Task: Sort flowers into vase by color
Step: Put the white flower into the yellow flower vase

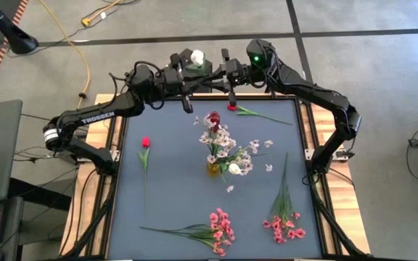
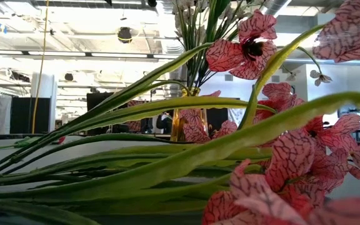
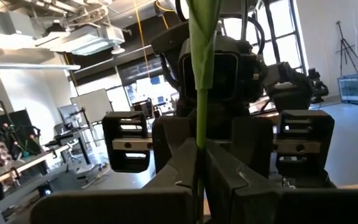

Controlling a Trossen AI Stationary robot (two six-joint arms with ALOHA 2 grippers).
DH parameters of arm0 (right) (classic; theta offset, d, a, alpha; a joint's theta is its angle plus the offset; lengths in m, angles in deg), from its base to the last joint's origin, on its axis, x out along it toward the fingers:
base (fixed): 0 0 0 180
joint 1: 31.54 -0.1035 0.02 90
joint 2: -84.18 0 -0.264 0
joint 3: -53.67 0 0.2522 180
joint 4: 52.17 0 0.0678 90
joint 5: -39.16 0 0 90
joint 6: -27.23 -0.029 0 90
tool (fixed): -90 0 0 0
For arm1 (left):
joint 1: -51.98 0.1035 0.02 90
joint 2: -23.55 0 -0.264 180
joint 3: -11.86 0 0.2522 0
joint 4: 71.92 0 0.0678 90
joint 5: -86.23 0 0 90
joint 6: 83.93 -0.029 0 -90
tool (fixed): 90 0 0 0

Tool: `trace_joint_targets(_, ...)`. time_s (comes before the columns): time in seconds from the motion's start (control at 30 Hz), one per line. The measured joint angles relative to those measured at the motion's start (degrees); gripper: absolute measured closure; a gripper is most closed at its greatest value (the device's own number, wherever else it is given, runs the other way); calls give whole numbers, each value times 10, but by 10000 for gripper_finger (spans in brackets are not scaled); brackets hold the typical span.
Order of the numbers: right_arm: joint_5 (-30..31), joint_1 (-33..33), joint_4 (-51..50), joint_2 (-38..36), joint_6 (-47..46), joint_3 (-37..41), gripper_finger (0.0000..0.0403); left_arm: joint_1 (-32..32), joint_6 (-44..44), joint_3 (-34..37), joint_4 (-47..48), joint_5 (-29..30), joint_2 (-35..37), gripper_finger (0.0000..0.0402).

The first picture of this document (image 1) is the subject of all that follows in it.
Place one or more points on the black stand post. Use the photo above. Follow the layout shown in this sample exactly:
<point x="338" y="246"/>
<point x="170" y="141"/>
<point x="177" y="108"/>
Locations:
<point x="16" y="38"/>

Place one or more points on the pink blossom spray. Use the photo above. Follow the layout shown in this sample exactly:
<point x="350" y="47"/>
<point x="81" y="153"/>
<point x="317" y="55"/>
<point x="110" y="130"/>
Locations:
<point x="283" y="210"/>
<point x="218" y="226"/>

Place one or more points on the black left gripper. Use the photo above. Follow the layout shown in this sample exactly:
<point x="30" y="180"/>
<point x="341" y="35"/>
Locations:
<point x="176" y="81"/>

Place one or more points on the amber glass vase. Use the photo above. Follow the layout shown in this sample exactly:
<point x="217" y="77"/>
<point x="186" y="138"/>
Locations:
<point x="212" y="170"/>

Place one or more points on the red glass vase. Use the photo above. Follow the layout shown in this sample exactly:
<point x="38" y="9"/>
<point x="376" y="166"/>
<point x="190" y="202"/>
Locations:
<point x="215" y="116"/>

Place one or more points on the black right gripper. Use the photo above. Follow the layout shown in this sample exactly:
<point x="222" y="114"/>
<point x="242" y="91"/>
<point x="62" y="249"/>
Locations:
<point x="236" y="72"/>

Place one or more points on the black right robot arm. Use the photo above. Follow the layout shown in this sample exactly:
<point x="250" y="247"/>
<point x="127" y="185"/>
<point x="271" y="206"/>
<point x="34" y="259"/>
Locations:
<point x="303" y="87"/>

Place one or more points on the white blossom spray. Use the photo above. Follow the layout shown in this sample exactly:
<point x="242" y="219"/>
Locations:
<point x="246" y="159"/>
<point x="206" y="137"/>

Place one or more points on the red artificial tulip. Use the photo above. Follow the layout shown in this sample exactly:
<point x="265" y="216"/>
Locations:
<point x="146" y="142"/>
<point x="247" y="111"/>

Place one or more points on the loose white petal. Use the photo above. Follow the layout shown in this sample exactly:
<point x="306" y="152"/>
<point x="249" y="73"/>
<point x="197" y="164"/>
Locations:
<point x="269" y="167"/>
<point x="229" y="188"/>

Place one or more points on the grey table mat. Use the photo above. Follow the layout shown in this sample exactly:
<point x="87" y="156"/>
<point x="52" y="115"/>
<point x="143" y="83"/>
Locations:
<point x="180" y="203"/>

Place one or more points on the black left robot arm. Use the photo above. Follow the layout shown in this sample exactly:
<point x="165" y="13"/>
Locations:
<point x="96" y="115"/>

